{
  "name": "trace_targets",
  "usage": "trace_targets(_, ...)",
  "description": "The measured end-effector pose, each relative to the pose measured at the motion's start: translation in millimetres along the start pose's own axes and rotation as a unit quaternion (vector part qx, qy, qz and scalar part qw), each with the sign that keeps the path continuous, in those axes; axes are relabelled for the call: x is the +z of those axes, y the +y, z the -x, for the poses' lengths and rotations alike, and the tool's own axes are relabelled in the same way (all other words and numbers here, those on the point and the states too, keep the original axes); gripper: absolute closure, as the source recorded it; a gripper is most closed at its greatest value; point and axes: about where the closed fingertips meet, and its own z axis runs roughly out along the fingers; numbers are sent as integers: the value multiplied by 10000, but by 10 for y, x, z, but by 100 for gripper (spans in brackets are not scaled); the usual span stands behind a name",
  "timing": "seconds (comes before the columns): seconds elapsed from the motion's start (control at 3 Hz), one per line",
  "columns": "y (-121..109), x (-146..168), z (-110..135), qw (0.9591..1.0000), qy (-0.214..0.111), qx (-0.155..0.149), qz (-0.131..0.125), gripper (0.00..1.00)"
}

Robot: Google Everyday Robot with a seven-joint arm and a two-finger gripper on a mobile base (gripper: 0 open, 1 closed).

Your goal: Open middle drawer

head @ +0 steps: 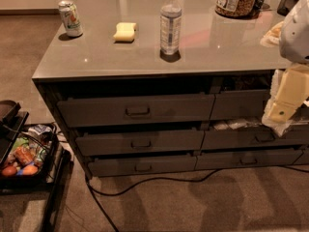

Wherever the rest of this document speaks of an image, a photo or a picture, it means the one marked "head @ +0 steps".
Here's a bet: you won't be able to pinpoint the black tray on cart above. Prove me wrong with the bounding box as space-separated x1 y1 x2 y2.
0 100 29 164

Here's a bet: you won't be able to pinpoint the black floor cable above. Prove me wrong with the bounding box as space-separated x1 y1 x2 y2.
84 164 309 232

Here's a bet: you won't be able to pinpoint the clear plastic bags in drawer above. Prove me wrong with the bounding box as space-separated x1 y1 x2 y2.
212 117 262 131

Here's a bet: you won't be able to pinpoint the yellow sponge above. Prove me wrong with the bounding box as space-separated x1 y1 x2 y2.
113 22 137 43

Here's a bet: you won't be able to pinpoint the grey drawer cabinet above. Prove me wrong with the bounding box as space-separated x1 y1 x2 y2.
31 0 309 180

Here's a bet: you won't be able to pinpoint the green white soda can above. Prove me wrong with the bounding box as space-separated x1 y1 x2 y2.
58 0 83 38

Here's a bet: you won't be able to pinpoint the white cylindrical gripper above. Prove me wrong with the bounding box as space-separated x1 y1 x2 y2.
262 63 309 137

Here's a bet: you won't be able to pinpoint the orange fruit in basket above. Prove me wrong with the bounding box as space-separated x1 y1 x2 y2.
22 164 38 176

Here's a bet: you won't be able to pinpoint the orange snack bag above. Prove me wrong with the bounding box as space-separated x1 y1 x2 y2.
14 146 33 166

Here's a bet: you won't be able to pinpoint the clear plastic water bottle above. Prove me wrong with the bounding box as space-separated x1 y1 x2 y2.
160 0 183 55

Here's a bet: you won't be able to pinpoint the red apple in basket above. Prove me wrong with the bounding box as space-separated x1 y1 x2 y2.
1 165 17 177

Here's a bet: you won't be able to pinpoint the black basket of snacks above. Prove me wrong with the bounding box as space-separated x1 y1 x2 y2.
0 124 58 189

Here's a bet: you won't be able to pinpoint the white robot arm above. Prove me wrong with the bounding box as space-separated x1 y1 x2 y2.
262 0 309 137

